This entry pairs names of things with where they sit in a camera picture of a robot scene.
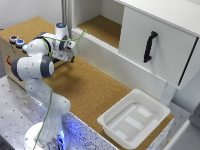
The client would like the blue button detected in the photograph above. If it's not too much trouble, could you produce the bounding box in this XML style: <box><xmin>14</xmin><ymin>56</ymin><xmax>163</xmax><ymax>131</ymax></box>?
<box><xmin>15</xmin><ymin>38</ymin><xmax>26</xmax><ymax>48</ymax></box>

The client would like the white plastic box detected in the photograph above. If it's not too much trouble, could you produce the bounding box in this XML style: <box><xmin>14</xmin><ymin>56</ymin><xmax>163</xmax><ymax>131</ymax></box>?
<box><xmin>96</xmin><ymin>88</ymin><xmax>172</xmax><ymax>150</ymax></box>

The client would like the white sliding door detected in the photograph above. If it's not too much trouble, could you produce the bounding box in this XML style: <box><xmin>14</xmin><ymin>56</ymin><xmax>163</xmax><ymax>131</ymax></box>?
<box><xmin>117</xmin><ymin>5</ymin><xmax>200</xmax><ymax>87</ymax></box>

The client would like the green button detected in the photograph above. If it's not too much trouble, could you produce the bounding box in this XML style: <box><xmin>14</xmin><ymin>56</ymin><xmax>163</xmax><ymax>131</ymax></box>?
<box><xmin>21</xmin><ymin>44</ymin><xmax>30</xmax><ymax>53</ymax></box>

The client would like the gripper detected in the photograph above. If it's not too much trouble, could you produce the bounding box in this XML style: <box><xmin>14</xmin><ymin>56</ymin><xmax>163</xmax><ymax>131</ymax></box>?
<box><xmin>51</xmin><ymin>39</ymin><xmax>77</xmax><ymax>63</ymax></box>

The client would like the black door handle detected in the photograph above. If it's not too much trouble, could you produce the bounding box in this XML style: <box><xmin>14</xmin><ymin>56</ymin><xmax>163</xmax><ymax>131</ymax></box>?
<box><xmin>142</xmin><ymin>30</ymin><xmax>159</xmax><ymax>64</ymax></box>

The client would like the red button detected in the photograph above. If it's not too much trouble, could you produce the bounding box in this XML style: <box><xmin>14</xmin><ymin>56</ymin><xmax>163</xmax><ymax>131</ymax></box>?
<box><xmin>9</xmin><ymin>34</ymin><xmax>19</xmax><ymax>45</ymax></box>

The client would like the wooden drawer box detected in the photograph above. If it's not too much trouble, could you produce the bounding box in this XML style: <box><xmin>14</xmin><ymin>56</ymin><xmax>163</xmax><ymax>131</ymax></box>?
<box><xmin>0</xmin><ymin>16</ymin><xmax>69</xmax><ymax>90</ymax></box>

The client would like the green cable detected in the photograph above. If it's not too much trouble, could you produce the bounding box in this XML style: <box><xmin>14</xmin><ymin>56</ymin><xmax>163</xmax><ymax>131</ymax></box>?
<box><xmin>32</xmin><ymin>29</ymin><xmax>88</xmax><ymax>150</ymax></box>

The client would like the white cabinet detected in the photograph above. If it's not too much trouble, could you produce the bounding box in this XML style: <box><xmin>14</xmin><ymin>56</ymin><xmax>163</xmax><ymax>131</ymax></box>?
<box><xmin>66</xmin><ymin>0</ymin><xmax>200</xmax><ymax>108</ymax></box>

